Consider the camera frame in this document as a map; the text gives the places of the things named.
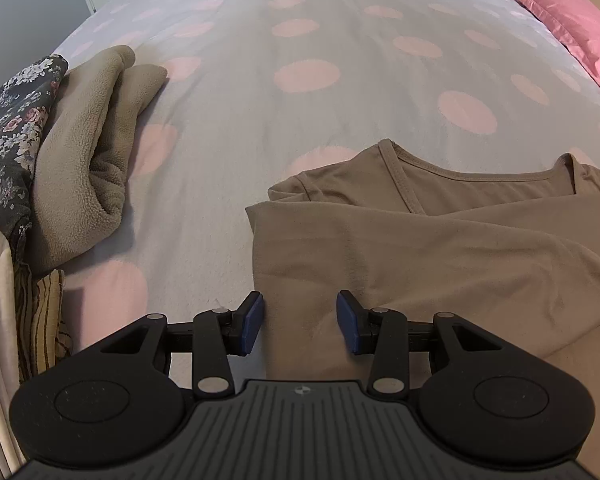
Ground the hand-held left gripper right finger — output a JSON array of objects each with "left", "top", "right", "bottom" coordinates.
[{"left": 336, "top": 290, "right": 504, "bottom": 402}]

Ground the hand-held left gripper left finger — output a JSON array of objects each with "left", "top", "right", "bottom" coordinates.
[{"left": 100, "top": 291, "right": 266, "bottom": 402}]

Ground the taupe long-sleeve shirt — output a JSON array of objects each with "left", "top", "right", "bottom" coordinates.
[{"left": 245, "top": 138, "right": 600, "bottom": 382}]

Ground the grey bedspread with pink dots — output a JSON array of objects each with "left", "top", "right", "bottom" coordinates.
[{"left": 50, "top": 0, "right": 600, "bottom": 461}]

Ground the yellow brown striped garment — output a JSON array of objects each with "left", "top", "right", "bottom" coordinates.
[{"left": 12, "top": 260, "right": 74, "bottom": 387}]

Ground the beige fleece garment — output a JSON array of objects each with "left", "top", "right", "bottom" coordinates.
[{"left": 27, "top": 45, "right": 169, "bottom": 277}]

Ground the cream white garment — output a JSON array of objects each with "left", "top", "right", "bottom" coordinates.
[{"left": 0, "top": 222, "right": 29, "bottom": 480}]

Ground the dark floral garment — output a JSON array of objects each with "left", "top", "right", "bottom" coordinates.
[{"left": 0, "top": 55, "right": 70, "bottom": 267}]

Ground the pink pillow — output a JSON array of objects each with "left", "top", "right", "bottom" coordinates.
[{"left": 480, "top": 0, "right": 600, "bottom": 102}]

